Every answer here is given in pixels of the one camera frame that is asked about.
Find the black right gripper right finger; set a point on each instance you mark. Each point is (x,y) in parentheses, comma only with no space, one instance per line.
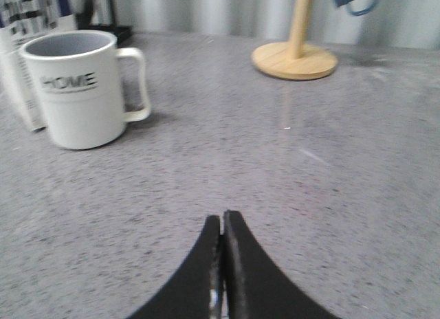
(255,285)

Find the cream HOME mug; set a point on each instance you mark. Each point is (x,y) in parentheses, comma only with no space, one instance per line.
(78,87)

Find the wooden mug tree stand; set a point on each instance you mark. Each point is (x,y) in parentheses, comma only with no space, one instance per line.
(295,59)

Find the black wire mug rack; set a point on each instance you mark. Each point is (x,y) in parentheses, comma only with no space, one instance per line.
(100,15)

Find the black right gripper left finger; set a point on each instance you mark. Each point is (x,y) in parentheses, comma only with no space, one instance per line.
(194,290)

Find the blue white milk carton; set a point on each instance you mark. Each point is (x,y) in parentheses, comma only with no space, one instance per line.
(23,21)

